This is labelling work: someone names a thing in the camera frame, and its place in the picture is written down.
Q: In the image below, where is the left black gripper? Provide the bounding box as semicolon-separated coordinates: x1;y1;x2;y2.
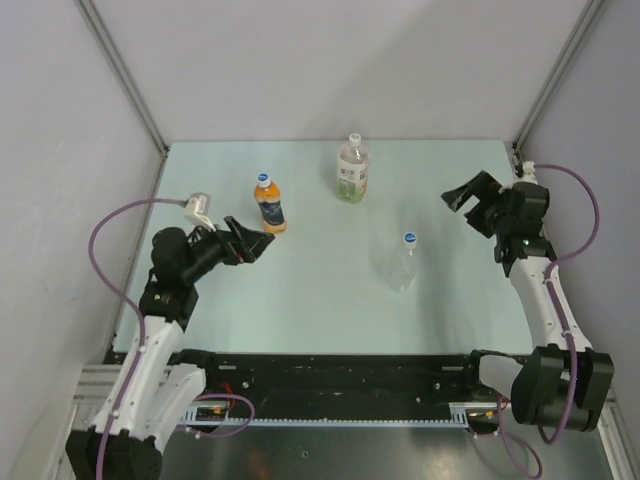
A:
182;216;273;284

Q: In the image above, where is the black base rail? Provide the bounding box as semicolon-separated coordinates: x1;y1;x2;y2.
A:
102;349;544;419

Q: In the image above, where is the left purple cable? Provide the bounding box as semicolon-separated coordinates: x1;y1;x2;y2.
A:
88;198;256;480

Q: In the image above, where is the aluminium corner post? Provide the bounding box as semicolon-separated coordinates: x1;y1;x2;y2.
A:
74;0;169;157
511;0;609;155

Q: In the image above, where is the green label tea bottle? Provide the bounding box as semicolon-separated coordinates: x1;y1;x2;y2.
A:
336;133;371;203

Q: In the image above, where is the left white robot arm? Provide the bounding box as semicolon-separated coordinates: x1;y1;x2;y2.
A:
66;216;275;479

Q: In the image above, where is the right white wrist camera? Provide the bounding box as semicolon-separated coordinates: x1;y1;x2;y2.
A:
514;161;538;184

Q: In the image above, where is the clear plastic bottle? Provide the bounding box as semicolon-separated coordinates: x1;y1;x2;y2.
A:
385;233;418;292

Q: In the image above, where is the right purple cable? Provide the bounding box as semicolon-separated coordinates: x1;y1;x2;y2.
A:
499;163;601;479

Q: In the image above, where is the white slotted cable duct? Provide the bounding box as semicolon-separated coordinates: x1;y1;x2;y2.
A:
178;402;497;428

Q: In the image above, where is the left aluminium corner post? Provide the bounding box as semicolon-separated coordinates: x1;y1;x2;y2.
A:
74;0;169;157

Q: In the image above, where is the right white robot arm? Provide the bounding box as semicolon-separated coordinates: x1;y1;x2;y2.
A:
441;171;614;432

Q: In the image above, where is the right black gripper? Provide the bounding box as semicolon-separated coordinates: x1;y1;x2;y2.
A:
441;171;513;238

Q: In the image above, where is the orange milk tea bottle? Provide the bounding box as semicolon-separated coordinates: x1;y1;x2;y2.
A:
254;173;287;234

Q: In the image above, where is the purple cable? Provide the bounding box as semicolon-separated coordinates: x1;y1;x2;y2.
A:
88;198;256;480
499;163;601;479

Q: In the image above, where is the right aluminium corner post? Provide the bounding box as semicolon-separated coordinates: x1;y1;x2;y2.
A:
511;0;609;155

